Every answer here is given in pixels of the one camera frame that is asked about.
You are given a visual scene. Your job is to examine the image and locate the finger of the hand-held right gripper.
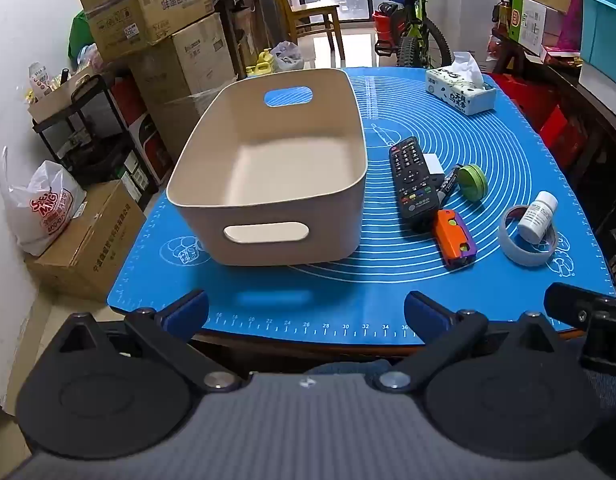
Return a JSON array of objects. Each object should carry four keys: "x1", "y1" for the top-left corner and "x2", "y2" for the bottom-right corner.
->
[{"x1": 544, "y1": 282, "x2": 616, "y2": 333}]

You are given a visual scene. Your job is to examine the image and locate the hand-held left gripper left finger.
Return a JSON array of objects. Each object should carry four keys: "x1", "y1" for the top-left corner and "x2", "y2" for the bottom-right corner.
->
[{"x1": 55, "y1": 289, "x2": 243, "y2": 394}]

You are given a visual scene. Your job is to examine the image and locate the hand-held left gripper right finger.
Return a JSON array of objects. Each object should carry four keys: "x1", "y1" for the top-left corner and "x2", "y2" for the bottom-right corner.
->
[{"x1": 374, "y1": 291, "x2": 561, "y2": 393}]

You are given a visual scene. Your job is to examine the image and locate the grey tape roll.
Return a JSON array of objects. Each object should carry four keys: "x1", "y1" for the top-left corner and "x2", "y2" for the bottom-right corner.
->
[{"x1": 498, "y1": 205, "x2": 558, "y2": 266}]

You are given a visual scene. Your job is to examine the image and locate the orange purple toy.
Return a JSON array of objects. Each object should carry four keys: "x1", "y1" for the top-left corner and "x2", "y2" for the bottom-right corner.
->
[{"x1": 434, "y1": 208, "x2": 477, "y2": 270}]

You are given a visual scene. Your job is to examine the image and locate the white pill bottle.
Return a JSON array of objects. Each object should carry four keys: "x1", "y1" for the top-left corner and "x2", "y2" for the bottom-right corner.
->
[{"x1": 517, "y1": 191, "x2": 559, "y2": 243}]

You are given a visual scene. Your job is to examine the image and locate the black marker pen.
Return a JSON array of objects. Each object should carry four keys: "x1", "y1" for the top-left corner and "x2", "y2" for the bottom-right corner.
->
[{"x1": 436, "y1": 164, "x2": 463, "y2": 207}]

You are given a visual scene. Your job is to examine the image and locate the black remote control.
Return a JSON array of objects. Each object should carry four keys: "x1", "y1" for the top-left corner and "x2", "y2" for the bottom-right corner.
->
[{"x1": 389, "y1": 136, "x2": 440, "y2": 221}]

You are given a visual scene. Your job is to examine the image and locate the green round tape measure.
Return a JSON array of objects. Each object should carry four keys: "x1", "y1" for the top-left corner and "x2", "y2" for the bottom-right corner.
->
[{"x1": 456, "y1": 163, "x2": 489, "y2": 202}]

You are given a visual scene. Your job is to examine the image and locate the white charger plug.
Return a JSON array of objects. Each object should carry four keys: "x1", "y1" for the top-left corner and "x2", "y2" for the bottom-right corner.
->
[{"x1": 422, "y1": 153, "x2": 446, "y2": 188}]

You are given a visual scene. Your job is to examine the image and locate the beige plastic storage bin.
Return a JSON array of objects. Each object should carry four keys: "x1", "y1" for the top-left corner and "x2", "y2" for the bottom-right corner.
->
[{"x1": 166, "y1": 67, "x2": 367, "y2": 267}]

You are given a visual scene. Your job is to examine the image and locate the blue silicone mat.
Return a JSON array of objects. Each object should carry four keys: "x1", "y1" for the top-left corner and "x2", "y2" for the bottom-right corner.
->
[{"x1": 106, "y1": 66, "x2": 616, "y2": 346}]

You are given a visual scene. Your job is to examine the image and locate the blue grey cloth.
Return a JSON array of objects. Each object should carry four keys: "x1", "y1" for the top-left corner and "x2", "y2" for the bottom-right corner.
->
[{"x1": 583, "y1": 365, "x2": 616, "y2": 426}]

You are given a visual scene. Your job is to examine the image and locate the black plastic crate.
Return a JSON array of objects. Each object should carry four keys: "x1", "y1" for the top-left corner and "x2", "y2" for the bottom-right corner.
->
[{"x1": 595, "y1": 195, "x2": 616, "y2": 301}]

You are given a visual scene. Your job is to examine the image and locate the flat brown cardboard box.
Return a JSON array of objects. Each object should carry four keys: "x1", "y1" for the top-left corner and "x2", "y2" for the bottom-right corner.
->
[{"x1": 28, "y1": 179, "x2": 147, "y2": 303}]

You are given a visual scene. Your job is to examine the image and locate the red appliance box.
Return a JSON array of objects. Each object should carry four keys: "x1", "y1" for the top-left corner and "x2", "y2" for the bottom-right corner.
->
[{"x1": 110, "y1": 77, "x2": 173, "y2": 186}]

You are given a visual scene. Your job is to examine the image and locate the white red-print plastic bag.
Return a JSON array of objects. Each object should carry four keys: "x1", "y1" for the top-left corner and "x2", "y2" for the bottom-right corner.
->
[{"x1": 0, "y1": 146, "x2": 87, "y2": 257}]

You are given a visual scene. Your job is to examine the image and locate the black shelf rack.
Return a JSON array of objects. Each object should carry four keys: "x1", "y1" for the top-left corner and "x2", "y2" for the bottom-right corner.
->
[{"x1": 32, "y1": 74, "x2": 161, "y2": 211}]

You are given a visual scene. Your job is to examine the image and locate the red gift boxes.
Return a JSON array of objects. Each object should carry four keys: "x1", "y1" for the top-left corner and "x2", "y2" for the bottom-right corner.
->
[{"x1": 488, "y1": 74, "x2": 586, "y2": 166}]

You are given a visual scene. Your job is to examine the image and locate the white foam box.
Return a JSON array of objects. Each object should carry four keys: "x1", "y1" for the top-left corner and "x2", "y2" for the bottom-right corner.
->
[{"x1": 578, "y1": 62, "x2": 616, "y2": 126}]

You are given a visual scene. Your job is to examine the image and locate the dark wooden side table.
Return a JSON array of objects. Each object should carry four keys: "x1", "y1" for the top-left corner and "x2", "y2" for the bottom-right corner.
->
[{"x1": 490, "y1": 27, "x2": 616, "y2": 186}]

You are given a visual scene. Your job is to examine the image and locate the tissue pack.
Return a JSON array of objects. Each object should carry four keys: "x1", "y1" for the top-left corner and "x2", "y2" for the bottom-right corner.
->
[{"x1": 425, "y1": 51, "x2": 498, "y2": 116}]

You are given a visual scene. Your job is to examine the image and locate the large taped cardboard box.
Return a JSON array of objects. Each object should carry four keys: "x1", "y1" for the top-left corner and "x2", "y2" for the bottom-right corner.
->
[{"x1": 128, "y1": 12, "x2": 239, "y2": 161}]

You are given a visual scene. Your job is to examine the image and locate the cardboard box of snacks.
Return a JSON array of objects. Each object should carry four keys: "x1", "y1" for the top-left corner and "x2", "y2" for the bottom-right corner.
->
[{"x1": 28, "y1": 67, "x2": 96, "y2": 123}]

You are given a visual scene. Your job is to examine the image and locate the yellow detergent bottle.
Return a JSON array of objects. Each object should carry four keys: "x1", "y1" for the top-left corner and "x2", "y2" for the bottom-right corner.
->
[{"x1": 245, "y1": 49, "x2": 275, "y2": 77}]

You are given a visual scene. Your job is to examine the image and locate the green black bicycle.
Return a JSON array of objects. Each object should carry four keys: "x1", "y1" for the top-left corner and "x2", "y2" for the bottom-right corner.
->
[{"x1": 360, "y1": 0, "x2": 453, "y2": 68}]

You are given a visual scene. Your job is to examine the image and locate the teal storage container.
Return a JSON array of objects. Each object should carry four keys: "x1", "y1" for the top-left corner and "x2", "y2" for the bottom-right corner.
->
[{"x1": 577, "y1": 0, "x2": 616, "y2": 93}]

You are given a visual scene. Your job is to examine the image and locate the grey plastic bag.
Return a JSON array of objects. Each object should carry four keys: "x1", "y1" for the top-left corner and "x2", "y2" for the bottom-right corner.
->
[{"x1": 270, "y1": 40, "x2": 305, "y2": 72}]

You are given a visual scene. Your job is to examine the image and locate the green white carton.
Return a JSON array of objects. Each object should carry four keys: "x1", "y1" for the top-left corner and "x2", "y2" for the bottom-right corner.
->
[{"x1": 508, "y1": 0, "x2": 549, "y2": 58}]

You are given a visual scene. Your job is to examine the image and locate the magenta gift bag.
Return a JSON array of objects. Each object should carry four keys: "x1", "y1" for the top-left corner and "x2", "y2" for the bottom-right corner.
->
[{"x1": 558, "y1": 0, "x2": 584, "y2": 51}]

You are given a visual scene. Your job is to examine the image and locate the red bucket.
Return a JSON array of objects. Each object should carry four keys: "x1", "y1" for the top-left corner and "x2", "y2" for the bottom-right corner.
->
[{"x1": 372, "y1": 10, "x2": 403, "y2": 46}]

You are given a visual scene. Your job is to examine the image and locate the open cardboard box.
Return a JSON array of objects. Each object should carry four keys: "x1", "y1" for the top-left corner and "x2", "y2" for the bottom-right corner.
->
[{"x1": 75, "y1": 0, "x2": 213, "y2": 63}]

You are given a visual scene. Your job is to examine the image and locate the green bag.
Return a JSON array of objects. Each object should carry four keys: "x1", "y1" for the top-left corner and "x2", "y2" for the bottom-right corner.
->
[{"x1": 68, "y1": 10, "x2": 96, "y2": 63}]

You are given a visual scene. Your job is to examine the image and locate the white chest freezer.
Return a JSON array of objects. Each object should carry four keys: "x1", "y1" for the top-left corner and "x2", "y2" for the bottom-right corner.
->
[{"x1": 423, "y1": 0, "x2": 504, "y2": 68}]

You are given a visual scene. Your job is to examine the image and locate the wooden chair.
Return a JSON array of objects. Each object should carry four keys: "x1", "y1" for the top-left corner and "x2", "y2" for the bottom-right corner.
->
[{"x1": 268, "y1": 0, "x2": 346, "y2": 61}]

